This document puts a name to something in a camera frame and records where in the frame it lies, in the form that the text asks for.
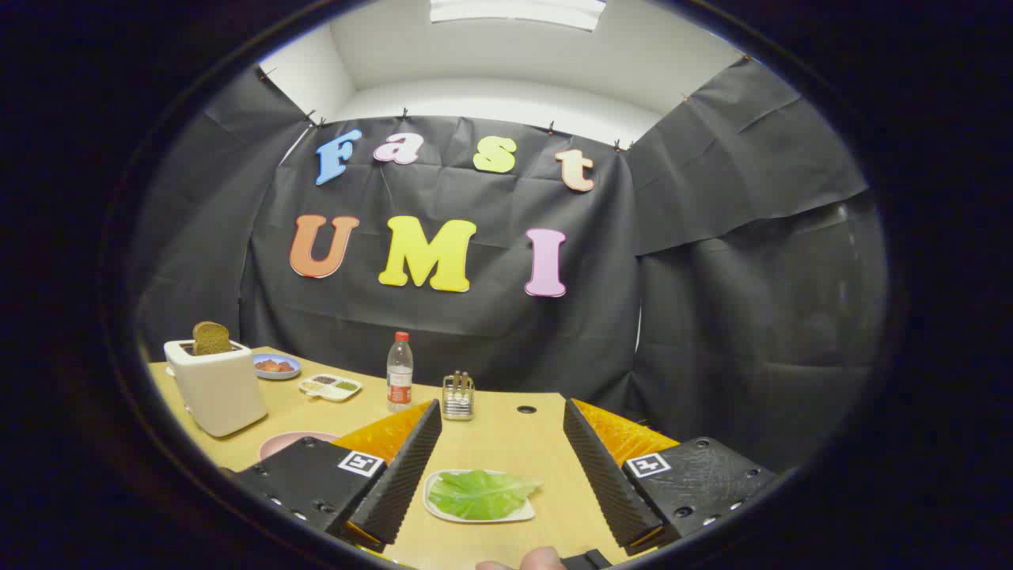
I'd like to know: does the ceiling light panel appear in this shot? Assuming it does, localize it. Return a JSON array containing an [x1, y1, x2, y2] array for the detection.
[[430, 0, 607, 32]]

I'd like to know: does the blue plate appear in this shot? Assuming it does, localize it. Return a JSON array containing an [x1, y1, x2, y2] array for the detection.
[[252, 353, 302, 381]]

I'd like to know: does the brown bread slice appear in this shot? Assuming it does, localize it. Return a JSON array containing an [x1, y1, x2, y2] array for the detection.
[[192, 321, 233, 356]]

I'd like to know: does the green lettuce leaf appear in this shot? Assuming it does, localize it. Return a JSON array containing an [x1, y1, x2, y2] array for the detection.
[[428, 470, 544, 521]]

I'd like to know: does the white divided condiment tray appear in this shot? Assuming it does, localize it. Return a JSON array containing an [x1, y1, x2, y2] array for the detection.
[[298, 374, 363, 402]]

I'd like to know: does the wire mesh utensil holder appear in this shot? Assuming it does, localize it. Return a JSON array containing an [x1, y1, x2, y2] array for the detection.
[[442, 370, 476, 421]]

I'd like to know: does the pink round plate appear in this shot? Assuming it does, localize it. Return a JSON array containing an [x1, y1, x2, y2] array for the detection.
[[259, 431, 341, 462]]

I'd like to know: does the white toaster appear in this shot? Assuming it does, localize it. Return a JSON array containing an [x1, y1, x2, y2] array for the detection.
[[164, 339, 268, 438]]

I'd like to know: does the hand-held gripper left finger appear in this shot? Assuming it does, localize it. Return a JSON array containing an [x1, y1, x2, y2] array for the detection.
[[230, 398, 442, 553]]

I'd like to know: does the clear bottle with red cap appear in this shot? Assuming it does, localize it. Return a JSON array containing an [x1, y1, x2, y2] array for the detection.
[[386, 331, 415, 413]]

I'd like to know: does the white square plate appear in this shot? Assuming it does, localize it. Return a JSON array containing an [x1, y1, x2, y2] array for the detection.
[[423, 469, 537, 525]]

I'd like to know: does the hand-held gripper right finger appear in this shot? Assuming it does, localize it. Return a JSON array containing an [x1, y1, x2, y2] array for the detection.
[[563, 398, 780, 557]]

